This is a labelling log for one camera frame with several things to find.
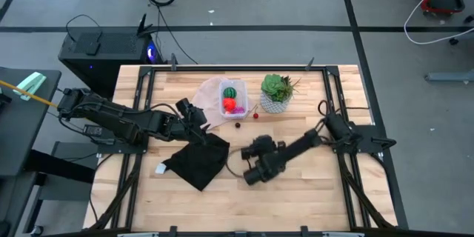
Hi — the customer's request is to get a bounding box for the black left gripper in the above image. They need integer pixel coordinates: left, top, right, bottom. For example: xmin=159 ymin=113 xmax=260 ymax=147
xmin=177 ymin=106 xmax=207 ymax=145

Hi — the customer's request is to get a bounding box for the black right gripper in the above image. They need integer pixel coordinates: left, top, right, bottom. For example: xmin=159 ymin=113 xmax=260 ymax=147
xmin=241 ymin=135 xmax=287 ymax=187

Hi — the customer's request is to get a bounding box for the black cloth bag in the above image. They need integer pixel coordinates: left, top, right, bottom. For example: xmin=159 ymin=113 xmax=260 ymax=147
xmin=161 ymin=132 xmax=231 ymax=193

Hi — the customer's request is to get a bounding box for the red toy tomato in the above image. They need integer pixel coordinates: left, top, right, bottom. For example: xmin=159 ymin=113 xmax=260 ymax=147
xmin=222 ymin=98 xmax=238 ymax=113

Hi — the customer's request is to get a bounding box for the clear plastic tupperware container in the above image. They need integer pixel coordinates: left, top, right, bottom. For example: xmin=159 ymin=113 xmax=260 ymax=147
xmin=218 ymin=79 xmax=249 ymax=120

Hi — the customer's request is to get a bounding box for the succulent in patterned pot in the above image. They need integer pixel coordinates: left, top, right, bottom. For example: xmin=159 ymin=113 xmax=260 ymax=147
xmin=259 ymin=73 xmax=300 ymax=115

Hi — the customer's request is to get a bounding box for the black power adapter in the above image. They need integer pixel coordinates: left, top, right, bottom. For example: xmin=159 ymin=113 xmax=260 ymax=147
xmin=82 ymin=124 xmax=103 ymax=137

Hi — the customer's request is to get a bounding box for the black computer tower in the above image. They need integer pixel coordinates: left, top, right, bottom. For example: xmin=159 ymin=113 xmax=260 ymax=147
xmin=58 ymin=25 xmax=167 ymax=99

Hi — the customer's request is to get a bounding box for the black wifi antenna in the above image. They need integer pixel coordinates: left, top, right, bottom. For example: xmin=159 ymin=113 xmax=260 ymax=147
xmin=136 ymin=13 xmax=159 ymax=39

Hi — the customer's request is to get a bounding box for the black flat box device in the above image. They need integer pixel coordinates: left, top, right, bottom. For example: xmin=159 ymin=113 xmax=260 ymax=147
xmin=85 ymin=31 xmax=104 ymax=57

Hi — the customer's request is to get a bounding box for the black desk leg base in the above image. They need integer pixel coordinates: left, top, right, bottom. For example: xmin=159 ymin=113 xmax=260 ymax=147
xmin=21 ymin=148 xmax=98 ymax=185

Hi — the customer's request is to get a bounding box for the mint green stapler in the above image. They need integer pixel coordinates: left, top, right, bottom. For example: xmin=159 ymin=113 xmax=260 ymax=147
xmin=13 ymin=71 xmax=47 ymax=101

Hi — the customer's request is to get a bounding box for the black desk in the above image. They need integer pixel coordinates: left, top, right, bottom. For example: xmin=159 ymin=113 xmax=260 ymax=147
xmin=0 ymin=66 xmax=62 ymax=178

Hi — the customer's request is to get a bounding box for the gray metal table foot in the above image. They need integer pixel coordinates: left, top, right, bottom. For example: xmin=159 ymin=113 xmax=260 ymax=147
xmin=424 ymin=70 xmax=474 ymax=84

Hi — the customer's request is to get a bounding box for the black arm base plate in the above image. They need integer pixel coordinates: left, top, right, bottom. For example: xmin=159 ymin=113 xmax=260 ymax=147
xmin=96 ymin=133 xmax=151 ymax=156
xmin=331 ymin=124 xmax=397 ymax=156

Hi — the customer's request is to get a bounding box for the black aluminium table frame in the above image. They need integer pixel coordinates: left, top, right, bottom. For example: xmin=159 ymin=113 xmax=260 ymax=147
xmin=88 ymin=64 xmax=399 ymax=233

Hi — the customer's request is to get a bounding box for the black cable bundle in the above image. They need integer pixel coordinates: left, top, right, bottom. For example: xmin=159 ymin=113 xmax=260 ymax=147
xmin=338 ymin=153 xmax=395 ymax=230
xmin=90 ymin=153 xmax=144 ymax=230

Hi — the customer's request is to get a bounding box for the long black floor cable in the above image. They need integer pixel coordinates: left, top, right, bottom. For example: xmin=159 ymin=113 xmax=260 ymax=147
xmin=155 ymin=5 xmax=199 ymax=66

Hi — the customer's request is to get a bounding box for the thin black cable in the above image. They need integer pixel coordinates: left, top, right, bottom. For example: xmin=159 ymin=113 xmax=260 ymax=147
xmin=65 ymin=13 xmax=104 ymax=42

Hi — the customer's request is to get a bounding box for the yellow cable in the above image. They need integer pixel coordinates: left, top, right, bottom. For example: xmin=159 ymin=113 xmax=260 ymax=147
xmin=0 ymin=79 xmax=59 ymax=108

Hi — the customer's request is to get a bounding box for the white cable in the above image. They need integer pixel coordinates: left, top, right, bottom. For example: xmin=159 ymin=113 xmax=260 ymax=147
xmin=402 ymin=0 xmax=474 ymax=45

